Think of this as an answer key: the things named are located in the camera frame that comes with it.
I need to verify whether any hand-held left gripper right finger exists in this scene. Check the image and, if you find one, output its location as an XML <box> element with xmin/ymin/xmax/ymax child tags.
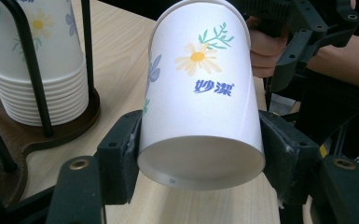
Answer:
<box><xmin>258</xmin><ymin>109</ymin><xmax>322</xmax><ymax>209</ymax></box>

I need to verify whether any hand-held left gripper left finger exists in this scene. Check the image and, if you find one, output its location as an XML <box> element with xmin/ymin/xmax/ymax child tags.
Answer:
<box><xmin>95</xmin><ymin>109</ymin><xmax>144</xmax><ymax>206</ymax></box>

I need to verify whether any single floral white paper cup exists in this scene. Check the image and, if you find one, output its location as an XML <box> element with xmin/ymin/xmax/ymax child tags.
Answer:
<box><xmin>136</xmin><ymin>0</ymin><xmax>267</xmax><ymax>191</ymax></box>

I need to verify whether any dark wooden double cup holder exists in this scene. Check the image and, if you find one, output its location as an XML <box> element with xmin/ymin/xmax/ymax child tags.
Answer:
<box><xmin>0</xmin><ymin>0</ymin><xmax>103</xmax><ymax>208</ymax></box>

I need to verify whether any stack of white paper cups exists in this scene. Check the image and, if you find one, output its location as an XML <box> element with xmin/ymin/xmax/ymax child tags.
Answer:
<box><xmin>0</xmin><ymin>0</ymin><xmax>90</xmax><ymax>127</ymax></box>

